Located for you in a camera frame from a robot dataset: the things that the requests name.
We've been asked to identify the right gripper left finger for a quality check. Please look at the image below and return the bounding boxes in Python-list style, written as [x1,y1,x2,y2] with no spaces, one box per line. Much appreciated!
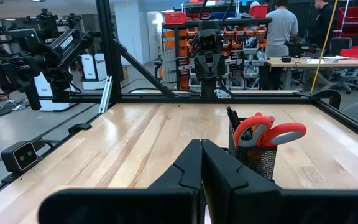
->
[147,138,204,192]

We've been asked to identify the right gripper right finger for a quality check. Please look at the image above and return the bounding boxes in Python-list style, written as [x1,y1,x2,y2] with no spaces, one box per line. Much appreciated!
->
[201,138,282,224]

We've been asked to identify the black mesh desk organizer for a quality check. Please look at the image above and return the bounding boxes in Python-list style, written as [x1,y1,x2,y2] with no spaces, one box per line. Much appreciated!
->
[218,116,278,187]

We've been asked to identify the red-handled scissors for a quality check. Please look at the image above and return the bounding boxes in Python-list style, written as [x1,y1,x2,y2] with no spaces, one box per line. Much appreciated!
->
[233,111,308,158]

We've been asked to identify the grey office chair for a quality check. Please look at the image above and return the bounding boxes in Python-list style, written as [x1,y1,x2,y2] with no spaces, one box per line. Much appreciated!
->
[328,37,358,94]

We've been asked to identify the wooden work desk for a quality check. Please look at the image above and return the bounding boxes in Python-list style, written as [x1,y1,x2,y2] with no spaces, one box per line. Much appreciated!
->
[264,57,358,91]

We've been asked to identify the silver aluminium extrusion bar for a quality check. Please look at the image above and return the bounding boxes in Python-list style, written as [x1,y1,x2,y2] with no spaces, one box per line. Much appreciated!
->
[99,75,114,114]

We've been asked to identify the white cabinet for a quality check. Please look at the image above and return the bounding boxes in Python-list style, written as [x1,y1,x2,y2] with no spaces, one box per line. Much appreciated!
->
[34,73,74,112]
[80,52,108,91]

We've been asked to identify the black table edge clamp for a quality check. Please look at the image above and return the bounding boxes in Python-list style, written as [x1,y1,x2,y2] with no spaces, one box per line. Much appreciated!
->
[68,123,93,135]

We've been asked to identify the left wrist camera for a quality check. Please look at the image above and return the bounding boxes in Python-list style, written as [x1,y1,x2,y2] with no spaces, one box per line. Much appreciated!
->
[197,28,224,54]

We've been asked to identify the yellow hanging cord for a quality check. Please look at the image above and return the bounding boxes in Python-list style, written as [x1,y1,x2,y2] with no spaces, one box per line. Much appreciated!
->
[310,0,339,94]

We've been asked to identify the black frame corner bracket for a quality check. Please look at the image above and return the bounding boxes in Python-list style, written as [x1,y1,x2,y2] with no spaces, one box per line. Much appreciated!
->
[310,89,342,110]

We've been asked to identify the black stereo camera box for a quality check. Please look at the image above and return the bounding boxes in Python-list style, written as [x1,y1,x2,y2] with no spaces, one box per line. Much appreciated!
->
[1,141,39,174]

